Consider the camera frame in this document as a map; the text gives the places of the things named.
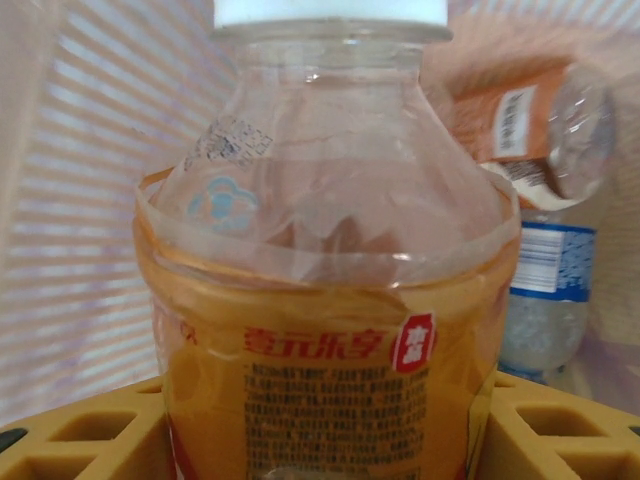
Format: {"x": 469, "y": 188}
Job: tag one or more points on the clear bottle brown orange label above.
{"x": 525, "y": 130}

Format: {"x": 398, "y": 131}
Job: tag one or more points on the clear bottle blue barcode label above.
{"x": 550, "y": 300}

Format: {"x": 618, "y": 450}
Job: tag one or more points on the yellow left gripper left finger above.
{"x": 75, "y": 450}

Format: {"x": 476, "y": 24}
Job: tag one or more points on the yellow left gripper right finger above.
{"x": 575, "y": 450}

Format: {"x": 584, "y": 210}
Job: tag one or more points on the pink mesh bin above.
{"x": 75, "y": 200}

